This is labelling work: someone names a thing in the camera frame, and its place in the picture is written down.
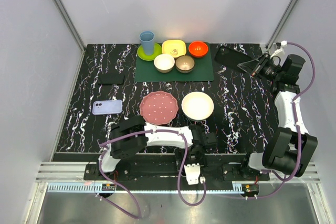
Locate dark green mat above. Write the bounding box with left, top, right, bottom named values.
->
left=134, top=42, right=214, bottom=82

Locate aluminium front rail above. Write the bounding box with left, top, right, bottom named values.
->
left=35, top=162, right=322, bottom=195

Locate black phone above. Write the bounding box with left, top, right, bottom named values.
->
left=98, top=73, right=124, bottom=86

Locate aluminium frame post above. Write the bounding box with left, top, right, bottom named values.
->
left=264, top=0, right=299, bottom=50
left=52, top=0, right=86, bottom=52

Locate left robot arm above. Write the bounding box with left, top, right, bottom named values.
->
left=95, top=116, right=218, bottom=180

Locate yellow square dish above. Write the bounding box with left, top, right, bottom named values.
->
left=161, top=39, right=186, bottom=58

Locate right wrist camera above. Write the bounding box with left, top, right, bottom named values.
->
left=268, top=40, right=287, bottom=58

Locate cream small bowl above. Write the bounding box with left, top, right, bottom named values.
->
left=154, top=54, right=175, bottom=73

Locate blue plastic cup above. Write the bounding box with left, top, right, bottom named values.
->
left=139, top=31, right=155, bottom=55

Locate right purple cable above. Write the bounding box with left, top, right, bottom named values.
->
left=209, top=41, right=316, bottom=200

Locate left aluminium frame post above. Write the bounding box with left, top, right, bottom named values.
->
left=52, top=0, right=86, bottom=52

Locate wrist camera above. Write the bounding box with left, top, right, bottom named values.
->
left=268, top=40, right=287, bottom=58
left=184, top=163, right=206, bottom=185

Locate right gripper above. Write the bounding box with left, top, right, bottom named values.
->
left=237, top=52, right=283, bottom=82

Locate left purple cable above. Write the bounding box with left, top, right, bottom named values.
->
left=97, top=129, right=208, bottom=220

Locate brown small bowl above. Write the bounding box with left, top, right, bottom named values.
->
left=175, top=55, right=195, bottom=73

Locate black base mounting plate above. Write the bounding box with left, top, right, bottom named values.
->
left=83, top=153, right=271, bottom=183

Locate right aluminium frame post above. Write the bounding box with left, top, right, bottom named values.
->
left=264, top=0, right=299, bottom=50

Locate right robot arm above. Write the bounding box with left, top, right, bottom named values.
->
left=237, top=54, right=318, bottom=180

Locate lime green saucer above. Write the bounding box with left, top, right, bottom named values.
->
left=137, top=43, right=162, bottom=61

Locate large white bowl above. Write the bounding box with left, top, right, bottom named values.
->
left=181, top=92, right=214, bottom=121

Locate orange red bowl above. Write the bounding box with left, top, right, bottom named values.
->
left=188, top=41, right=208, bottom=58

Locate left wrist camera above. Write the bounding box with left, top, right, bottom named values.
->
left=184, top=163, right=206, bottom=185

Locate pink dotted plate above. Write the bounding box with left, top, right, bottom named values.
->
left=140, top=91, right=179, bottom=125

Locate purple cable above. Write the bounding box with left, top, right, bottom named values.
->
left=209, top=41, right=316, bottom=200
left=97, top=129, right=208, bottom=220

